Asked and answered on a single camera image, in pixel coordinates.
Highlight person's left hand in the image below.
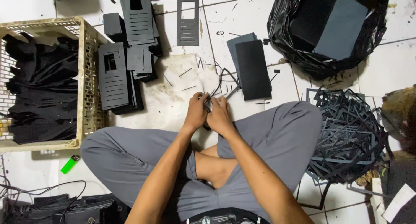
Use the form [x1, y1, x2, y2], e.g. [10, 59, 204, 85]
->
[183, 92, 211, 131]

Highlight person's right hand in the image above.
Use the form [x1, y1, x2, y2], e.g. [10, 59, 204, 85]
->
[206, 96, 235, 137]

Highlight black foam strip piece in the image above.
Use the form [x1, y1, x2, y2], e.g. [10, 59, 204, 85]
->
[203, 68, 242, 113]

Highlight stack of plain black sheets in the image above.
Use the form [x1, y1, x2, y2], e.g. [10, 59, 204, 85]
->
[226, 32, 273, 101]

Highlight single slotted black sheet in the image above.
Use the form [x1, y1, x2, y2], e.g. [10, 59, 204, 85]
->
[177, 0, 200, 47]

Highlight person's bare foot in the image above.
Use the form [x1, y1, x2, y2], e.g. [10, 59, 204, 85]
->
[195, 144, 240, 190]

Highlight stack of small black squares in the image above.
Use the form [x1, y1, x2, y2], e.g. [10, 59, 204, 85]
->
[103, 12, 127, 43]
[126, 45, 163, 84]

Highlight stack of slotted black sheets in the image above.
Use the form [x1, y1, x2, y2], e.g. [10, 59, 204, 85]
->
[98, 42, 145, 116]
[118, 0, 160, 47]

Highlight person's grey trousers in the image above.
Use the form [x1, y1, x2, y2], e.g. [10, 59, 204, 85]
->
[80, 101, 323, 223]

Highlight black plastic garbage bag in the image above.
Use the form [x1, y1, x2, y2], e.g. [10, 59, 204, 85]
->
[266, 0, 392, 81]

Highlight beige plastic crate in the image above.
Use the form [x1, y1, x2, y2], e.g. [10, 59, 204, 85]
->
[0, 16, 112, 153]

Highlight person's black waist belt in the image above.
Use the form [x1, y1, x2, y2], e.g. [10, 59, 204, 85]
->
[186, 208, 271, 224]

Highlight grey foam sheets bundle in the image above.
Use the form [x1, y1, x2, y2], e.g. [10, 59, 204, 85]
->
[289, 0, 370, 61]

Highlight green lighter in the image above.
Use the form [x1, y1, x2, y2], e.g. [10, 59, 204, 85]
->
[60, 155, 80, 175]

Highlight heap of black foam pieces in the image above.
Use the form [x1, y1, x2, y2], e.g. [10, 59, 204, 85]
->
[2, 32, 80, 145]

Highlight pile of black foam parts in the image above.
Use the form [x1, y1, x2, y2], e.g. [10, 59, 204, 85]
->
[3, 193, 131, 224]

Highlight brown stained lump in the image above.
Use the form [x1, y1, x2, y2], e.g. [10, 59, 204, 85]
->
[380, 84, 416, 154]

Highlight white paper slip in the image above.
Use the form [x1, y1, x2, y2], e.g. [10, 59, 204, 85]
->
[382, 183, 416, 223]

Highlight heap of black frame scraps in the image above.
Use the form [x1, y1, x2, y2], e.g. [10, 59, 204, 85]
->
[296, 87, 394, 211]

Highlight black cables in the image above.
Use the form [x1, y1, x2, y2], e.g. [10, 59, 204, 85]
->
[0, 174, 87, 224]

